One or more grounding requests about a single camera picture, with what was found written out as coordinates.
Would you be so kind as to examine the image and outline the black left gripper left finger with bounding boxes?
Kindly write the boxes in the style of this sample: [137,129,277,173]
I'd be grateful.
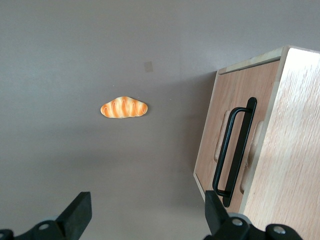
[14,191,93,240]

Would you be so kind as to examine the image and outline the black metal drawer handle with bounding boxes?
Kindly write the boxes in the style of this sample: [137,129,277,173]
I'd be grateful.
[211,96,258,208]

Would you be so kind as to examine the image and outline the light wooden drawer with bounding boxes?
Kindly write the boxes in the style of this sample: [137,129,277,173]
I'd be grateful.
[193,59,281,216]

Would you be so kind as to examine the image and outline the toy croissant bread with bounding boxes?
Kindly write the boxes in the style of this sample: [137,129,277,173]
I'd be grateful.
[100,95,149,120]

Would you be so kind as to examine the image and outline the light wooden cabinet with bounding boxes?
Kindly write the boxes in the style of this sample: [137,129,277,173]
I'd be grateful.
[193,45,320,240]

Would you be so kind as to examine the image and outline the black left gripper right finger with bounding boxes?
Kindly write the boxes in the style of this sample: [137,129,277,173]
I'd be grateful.
[204,190,252,240]

